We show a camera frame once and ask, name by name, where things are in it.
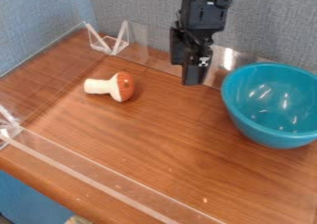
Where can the clear acrylic front barrier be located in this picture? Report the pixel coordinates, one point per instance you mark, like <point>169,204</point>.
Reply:
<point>129,192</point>

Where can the white brown toy mushroom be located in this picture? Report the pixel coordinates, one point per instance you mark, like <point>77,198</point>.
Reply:
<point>120,86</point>

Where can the clear acrylic back barrier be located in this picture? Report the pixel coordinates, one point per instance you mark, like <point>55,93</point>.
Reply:
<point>149,50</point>

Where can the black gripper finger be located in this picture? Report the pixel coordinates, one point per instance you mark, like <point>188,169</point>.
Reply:
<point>194,72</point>
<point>177,46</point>

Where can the blue plastic bowl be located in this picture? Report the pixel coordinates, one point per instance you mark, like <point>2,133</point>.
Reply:
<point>271,99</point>

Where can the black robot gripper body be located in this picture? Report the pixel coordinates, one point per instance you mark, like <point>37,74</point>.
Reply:
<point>200,19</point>

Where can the clear acrylic left bracket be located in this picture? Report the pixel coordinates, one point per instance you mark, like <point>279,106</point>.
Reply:
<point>10,127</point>

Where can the clear acrylic barrier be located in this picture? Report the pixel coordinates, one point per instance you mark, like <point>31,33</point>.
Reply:
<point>149,50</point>
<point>129,192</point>
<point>9,64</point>

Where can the clear acrylic left barrier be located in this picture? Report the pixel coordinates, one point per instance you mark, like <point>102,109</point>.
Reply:
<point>9,64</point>

